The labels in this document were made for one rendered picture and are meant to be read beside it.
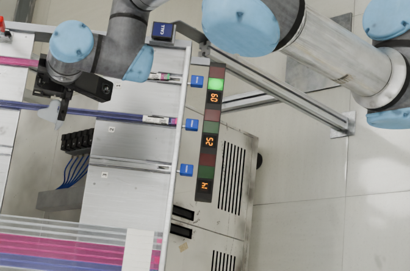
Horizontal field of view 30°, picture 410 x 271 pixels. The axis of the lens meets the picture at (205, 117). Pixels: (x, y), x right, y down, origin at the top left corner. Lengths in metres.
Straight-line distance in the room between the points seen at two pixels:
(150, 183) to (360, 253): 0.76
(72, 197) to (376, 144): 0.90
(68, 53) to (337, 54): 0.48
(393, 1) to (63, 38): 0.61
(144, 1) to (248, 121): 1.28
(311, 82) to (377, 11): 1.08
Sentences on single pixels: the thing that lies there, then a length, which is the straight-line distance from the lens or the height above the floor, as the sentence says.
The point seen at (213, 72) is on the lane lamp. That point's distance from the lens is 1.85.
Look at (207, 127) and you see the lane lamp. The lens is 1.80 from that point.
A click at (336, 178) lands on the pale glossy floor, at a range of 2.36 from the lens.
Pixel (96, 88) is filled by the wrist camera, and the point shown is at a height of 0.99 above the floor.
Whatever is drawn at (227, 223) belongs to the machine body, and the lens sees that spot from 2.35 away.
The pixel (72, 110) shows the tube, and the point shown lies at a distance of 1.81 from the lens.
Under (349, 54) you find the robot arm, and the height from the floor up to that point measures 0.92.
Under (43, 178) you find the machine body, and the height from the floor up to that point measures 0.62.
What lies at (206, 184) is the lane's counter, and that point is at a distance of 1.77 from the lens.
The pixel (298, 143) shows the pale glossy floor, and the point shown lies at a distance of 2.49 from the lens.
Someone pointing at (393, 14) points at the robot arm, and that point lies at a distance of 1.44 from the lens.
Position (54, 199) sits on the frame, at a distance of 2.18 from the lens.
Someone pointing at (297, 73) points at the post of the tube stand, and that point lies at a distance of 2.57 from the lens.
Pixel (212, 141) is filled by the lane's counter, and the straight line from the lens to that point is 1.79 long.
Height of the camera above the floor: 1.89
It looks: 42 degrees down
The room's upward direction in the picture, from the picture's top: 65 degrees counter-clockwise
